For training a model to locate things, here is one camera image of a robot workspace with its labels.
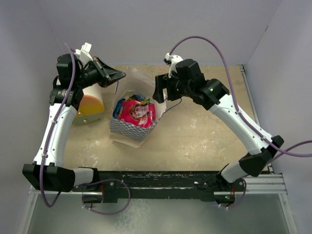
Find assorted candy packets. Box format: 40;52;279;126
113;95;151;119

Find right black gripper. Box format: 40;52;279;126
154;72;193;103

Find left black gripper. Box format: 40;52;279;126
75;57;126;90

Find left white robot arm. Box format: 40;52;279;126
22;54;126;192

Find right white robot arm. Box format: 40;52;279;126
153;58;284;191

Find pink chips bag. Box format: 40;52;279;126
117;100;156;128

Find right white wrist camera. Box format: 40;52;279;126
164;53;183;78

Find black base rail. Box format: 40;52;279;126
73;171;246;204

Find checkered paper bag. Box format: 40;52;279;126
109;67;170;148

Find cream and orange cylinder box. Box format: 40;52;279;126
73;84;104;124

